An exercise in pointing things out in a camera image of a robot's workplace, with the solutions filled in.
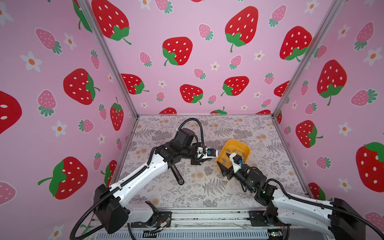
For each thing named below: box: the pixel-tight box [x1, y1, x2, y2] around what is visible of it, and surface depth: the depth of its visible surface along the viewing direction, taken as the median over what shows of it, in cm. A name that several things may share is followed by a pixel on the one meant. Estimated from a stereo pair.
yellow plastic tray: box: [216, 139, 251, 171], surface depth 101 cm
